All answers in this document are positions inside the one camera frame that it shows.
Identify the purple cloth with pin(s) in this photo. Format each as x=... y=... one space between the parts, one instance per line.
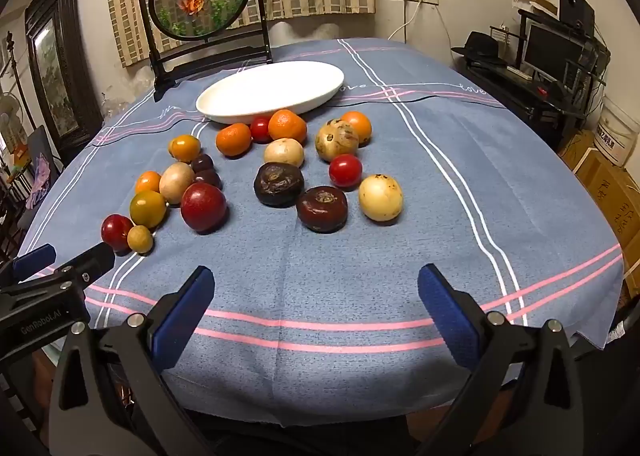
x=42 y=178

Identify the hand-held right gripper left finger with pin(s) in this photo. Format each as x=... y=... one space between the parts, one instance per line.
x=185 y=316

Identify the spotted beige round fruit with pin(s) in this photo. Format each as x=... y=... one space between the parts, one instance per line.
x=336 y=140

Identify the computer monitor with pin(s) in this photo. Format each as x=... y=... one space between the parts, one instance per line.
x=550 y=53

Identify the small orange tomato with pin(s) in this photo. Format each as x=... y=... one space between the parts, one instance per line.
x=148 y=181

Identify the small red tomato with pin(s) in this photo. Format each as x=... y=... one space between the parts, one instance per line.
x=116 y=231
x=260 y=129

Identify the wrinkled dark purple fruit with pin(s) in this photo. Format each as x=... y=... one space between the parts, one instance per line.
x=278 y=184

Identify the yellow orange tomato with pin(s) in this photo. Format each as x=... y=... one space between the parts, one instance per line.
x=184 y=148

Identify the blue striped tablecloth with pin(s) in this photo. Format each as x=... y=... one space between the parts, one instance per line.
x=325 y=286

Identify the white oval plate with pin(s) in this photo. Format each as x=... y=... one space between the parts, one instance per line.
x=270 y=86

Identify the black speaker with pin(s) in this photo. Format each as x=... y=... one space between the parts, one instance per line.
x=576 y=8

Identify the yellowish beige round fruit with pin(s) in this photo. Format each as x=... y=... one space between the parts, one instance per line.
x=380 y=197

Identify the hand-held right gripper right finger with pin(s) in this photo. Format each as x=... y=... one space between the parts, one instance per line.
x=447 y=321

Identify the green yellow tomato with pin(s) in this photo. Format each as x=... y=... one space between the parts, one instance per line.
x=147 y=208

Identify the small dark purple plum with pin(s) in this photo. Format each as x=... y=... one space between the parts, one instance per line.
x=209 y=178
x=202 y=163

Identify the black hat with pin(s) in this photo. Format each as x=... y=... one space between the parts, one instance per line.
x=480 y=48

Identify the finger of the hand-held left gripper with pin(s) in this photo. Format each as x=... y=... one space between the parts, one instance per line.
x=92 y=261
x=35 y=258

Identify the tan round fruit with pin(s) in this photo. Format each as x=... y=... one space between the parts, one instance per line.
x=175 y=182

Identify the dark framed painting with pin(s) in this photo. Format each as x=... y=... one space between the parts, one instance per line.
x=50 y=61

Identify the white bucket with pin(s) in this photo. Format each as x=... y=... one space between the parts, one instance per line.
x=617 y=131

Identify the black desk shelf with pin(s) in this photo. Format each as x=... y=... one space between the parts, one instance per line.
x=530 y=101

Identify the flat cardboard box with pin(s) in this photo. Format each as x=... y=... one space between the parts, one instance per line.
x=537 y=0

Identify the large orange mandarin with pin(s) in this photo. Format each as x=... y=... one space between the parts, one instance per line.
x=287 y=126

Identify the smooth dark maroon fruit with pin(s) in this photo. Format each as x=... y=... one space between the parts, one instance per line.
x=322 y=209

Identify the small yellow green fruit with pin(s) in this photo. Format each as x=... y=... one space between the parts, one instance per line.
x=140 y=239

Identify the electric fan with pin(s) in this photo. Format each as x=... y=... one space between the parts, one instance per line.
x=7 y=113

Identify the pale beige round fruit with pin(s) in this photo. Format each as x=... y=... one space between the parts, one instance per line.
x=284 y=152

